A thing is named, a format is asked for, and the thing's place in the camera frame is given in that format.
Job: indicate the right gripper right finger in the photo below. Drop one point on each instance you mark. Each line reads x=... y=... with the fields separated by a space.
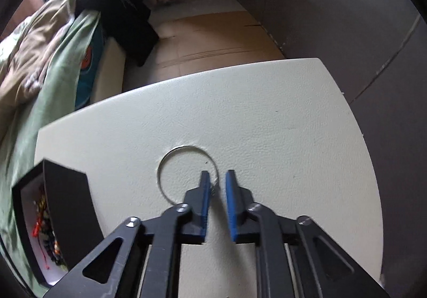
x=294 y=257

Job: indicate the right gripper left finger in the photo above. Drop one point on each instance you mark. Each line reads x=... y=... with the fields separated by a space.
x=141 y=258

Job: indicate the black jewelry box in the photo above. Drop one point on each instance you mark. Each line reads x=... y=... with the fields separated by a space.
x=56 y=220

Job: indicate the white low table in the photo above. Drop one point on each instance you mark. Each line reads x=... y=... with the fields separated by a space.
x=284 y=127

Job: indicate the green bed sheet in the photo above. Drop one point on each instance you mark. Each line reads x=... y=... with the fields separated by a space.
x=55 y=100

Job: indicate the beige duvet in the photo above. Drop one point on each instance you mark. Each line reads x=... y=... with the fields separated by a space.
x=27 y=53

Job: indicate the black clothing on bed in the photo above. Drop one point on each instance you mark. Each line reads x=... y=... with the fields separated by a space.
x=127 y=21

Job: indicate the dark grey wardrobe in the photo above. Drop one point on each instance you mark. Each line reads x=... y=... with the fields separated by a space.
x=376 y=52

